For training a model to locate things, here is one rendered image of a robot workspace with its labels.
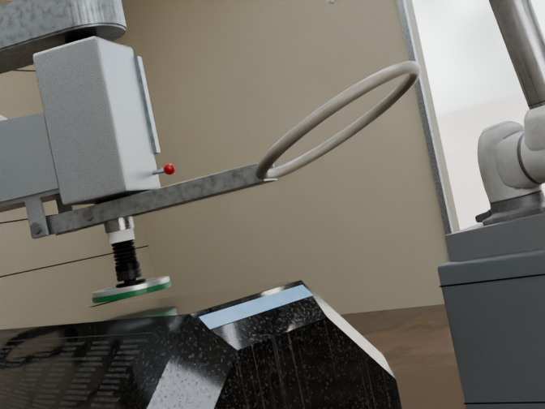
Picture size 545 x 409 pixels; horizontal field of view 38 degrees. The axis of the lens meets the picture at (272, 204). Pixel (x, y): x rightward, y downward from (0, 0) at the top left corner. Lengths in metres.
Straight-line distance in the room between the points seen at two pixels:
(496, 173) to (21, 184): 1.32
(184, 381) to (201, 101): 6.79
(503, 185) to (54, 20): 1.31
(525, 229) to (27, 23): 1.45
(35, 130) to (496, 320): 1.36
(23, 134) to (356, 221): 5.28
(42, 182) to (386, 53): 5.12
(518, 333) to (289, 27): 5.67
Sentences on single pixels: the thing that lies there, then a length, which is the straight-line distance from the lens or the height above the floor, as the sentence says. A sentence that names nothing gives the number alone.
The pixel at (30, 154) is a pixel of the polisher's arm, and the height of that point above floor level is 1.33.
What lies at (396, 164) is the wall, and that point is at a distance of 6.97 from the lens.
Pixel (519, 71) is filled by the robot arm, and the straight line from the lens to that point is 2.23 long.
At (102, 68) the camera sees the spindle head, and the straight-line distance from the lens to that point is 2.12.
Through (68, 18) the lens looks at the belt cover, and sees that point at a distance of 2.18.
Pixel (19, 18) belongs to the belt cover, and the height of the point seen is 1.69.
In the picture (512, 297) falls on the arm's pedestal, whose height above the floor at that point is 0.69.
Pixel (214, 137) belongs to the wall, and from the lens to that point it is 8.16.
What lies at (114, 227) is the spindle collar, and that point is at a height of 1.09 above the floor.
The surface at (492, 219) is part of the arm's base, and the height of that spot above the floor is 0.90.
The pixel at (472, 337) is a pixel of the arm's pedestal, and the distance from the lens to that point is 2.30.
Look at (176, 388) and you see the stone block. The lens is 1.58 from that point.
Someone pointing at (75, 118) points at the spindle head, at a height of 1.39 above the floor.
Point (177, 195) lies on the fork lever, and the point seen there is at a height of 1.13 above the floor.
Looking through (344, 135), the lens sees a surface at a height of 1.21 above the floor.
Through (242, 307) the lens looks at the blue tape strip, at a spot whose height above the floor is 0.85.
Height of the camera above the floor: 1.03
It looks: 1 degrees up
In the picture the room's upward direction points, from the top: 12 degrees counter-clockwise
